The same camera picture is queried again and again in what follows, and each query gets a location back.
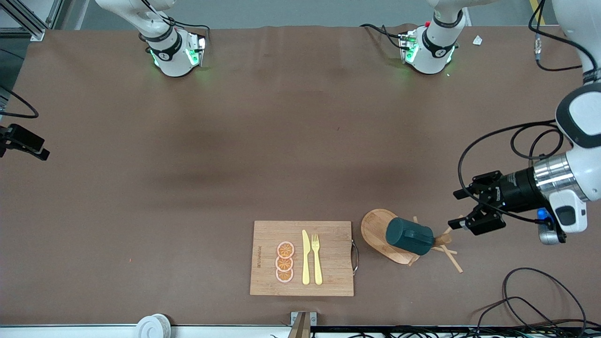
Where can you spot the wooden mug rack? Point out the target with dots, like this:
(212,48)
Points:
(373,230)

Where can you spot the dark teal cup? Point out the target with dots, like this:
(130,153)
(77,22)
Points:
(408,234)

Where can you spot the aluminium frame profile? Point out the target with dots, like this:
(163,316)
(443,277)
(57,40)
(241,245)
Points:
(33,26)

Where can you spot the orange slice toy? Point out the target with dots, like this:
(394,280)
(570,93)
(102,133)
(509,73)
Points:
(285,249)
(284,264)
(284,276)

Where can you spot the white paper scrap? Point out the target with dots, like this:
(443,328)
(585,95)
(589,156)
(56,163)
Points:
(477,40)

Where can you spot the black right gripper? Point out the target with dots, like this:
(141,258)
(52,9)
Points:
(24,139)

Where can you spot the yellow plastic fork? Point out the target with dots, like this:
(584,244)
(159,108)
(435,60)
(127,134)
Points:
(318,267)

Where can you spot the yellow plastic knife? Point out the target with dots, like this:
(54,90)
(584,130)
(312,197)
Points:
(305,263)

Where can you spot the metal table bracket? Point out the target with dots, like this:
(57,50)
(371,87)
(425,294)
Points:
(303,324)

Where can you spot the white tape roll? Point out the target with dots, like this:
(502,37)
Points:
(152,326)

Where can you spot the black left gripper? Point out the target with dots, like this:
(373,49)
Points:
(514,189)

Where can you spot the brown table cover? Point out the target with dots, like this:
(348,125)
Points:
(94,281)

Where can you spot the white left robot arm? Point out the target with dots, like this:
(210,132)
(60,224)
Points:
(584,169)

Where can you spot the bamboo cutting board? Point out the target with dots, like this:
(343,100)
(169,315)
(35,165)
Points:
(333,263)

